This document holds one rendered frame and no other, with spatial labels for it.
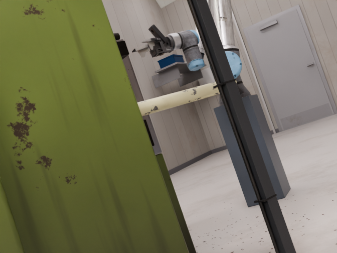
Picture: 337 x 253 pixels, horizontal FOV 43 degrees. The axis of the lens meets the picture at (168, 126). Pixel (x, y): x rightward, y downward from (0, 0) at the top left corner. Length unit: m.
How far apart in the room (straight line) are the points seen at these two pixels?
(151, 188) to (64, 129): 0.29
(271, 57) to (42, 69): 7.72
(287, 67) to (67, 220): 7.76
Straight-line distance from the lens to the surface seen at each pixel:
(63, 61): 1.19
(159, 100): 1.35
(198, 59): 2.38
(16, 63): 1.16
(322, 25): 8.69
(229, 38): 2.39
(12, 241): 0.98
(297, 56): 8.64
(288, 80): 8.65
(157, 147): 1.58
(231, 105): 1.24
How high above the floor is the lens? 0.49
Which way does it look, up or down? 2 degrees up
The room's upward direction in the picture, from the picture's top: 19 degrees counter-clockwise
